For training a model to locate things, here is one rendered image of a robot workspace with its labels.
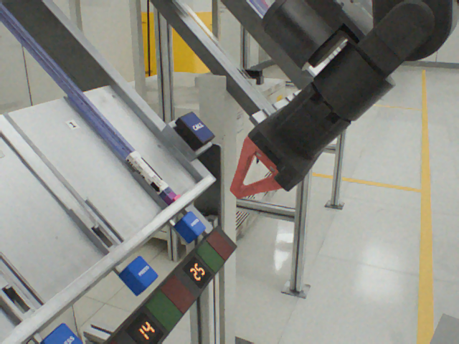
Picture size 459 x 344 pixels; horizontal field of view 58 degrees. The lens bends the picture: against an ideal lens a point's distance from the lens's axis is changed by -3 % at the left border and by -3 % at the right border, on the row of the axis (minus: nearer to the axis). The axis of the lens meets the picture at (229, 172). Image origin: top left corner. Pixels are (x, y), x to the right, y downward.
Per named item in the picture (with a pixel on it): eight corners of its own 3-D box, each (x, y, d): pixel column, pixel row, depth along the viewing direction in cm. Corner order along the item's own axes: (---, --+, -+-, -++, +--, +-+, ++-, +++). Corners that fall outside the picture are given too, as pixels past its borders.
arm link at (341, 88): (402, 80, 34) (407, 74, 39) (344, 20, 34) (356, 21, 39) (341, 135, 37) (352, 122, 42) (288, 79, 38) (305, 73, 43)
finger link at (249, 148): (204, 179, 46) (259, 122, 41) (230, 158, 52) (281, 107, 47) (247, 224, 45) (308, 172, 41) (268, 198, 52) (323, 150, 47)
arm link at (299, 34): (444, 24, 29) (455, 14, 35) (331, -88, 30) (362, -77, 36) (329, 128, 36) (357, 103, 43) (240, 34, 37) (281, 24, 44)
